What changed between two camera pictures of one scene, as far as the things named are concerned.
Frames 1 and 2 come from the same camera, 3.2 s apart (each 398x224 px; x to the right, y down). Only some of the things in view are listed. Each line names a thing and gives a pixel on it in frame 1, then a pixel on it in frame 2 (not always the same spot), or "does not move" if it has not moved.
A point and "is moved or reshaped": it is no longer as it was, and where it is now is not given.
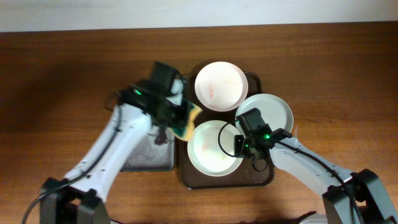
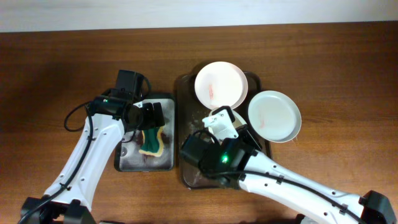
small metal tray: x=155 y=151 does not move
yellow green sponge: x=183 y=132 -> x=153 y=142
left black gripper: x=176 y=117 -> x=150 y=122
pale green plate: x=274 y=111 is moved or reshaped
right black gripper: x=238 y=147 -> x=245 y=133
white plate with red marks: x=221 y=86 does not move
